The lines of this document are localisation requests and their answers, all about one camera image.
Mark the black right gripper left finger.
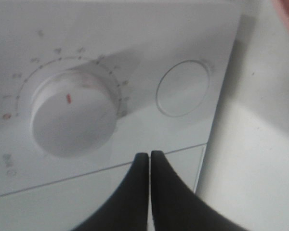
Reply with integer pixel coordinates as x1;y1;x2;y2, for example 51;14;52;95
74;153;149;231

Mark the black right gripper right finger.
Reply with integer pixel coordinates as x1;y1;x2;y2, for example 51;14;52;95
150;151;245;231

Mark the white microwave door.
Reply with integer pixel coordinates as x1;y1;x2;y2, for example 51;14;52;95
0;144;206;231

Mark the white microwave oven body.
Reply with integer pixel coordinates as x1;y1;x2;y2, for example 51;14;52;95
0;0;247;200

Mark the round white door button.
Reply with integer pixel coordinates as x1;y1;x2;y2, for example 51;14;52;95
155;60;210;117

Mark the white timer knob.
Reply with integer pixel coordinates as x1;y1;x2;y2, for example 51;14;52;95
30;71;118;158

